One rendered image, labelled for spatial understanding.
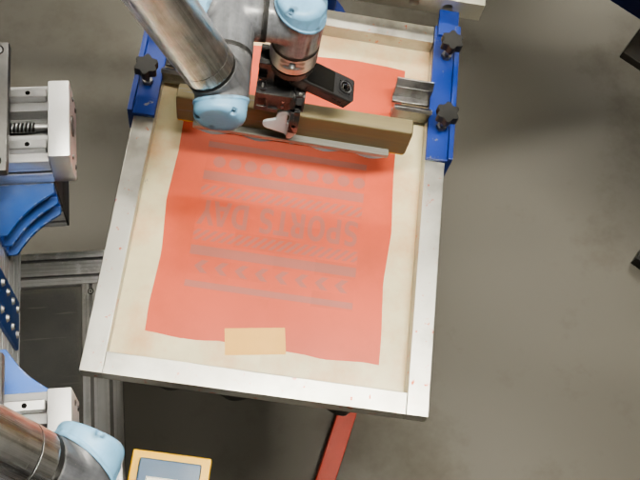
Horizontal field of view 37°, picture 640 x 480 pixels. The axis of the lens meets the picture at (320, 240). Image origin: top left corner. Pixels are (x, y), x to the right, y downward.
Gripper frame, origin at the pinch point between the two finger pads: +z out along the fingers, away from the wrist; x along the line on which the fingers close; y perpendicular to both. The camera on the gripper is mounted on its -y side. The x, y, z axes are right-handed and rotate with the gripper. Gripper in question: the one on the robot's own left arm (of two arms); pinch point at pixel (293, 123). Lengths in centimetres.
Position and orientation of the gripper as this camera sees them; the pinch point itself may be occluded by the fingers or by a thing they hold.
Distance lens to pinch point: 166.9
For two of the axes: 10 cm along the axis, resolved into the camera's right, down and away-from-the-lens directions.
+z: -1.2, 3.8, 9.2
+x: -1.1, 9.1, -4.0
